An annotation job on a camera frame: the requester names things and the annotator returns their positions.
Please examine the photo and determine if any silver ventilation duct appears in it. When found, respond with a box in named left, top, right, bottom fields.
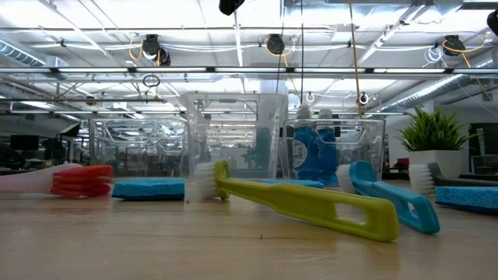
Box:
left=371, top=48, right=498, bottom=114

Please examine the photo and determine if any yellow hanging cable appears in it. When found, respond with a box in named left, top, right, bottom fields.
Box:
left=348, top=0, right=365, bottom=118

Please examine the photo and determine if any deep clear plastic bin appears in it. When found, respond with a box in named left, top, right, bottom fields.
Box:
left=179, top=92, right=289, bottom=181

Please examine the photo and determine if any black computer monitor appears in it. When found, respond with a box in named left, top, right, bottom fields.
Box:
left=9, top=134, right=40, bottom=152
left=468, top=121, right=498, bottom=157

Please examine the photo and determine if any blue dish brush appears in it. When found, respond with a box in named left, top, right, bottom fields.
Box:
left=335, top=159, right=442, bottom=236

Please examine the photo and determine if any blue dish soap bottle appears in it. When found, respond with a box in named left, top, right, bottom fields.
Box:
left=290, top=103, right=321, bottom=183

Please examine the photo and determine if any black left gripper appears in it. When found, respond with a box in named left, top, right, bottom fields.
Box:
left=218, top=0, right=247, bottom=17

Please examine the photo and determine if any red dish brush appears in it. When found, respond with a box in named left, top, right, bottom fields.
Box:
left=0, top=162, right=114, bottom=199

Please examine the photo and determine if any blue sponge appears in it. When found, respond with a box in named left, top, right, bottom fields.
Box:
left=111, top=177, right=188, bottom=202
left=434, top=185, right=498, bottom=217

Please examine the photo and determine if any black hanging cable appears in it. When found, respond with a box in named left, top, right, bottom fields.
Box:
left=299, top=0, right=305, bottom=105

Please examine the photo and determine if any yellow-green dish brush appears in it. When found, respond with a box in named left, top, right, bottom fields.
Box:
left=184, top=159, right=401, bottom=243

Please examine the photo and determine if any small potted green plant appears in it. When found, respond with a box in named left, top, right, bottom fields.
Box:
left=394, top=106, right=479, bottom=180

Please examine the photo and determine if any long ceiling light bar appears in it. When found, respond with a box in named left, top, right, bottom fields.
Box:
left=0, top=66, right=498, bottom=75

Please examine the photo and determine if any black ceiling cable reel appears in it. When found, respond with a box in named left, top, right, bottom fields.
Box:
left=441, top=34, right=467, bottom=58
left=265, top=33, right=287, bottom=57
left=139, top=33, right=173, bottom=68

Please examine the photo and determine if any grey dish brush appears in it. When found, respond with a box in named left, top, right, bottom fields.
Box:
left=408, top=161, right=498, bottom=197

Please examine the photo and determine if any shallow clear plastic tray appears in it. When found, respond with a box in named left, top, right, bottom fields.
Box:
left=88, top=117, right=191, bottom=179
left=279, top=117, right=388, bottom=184

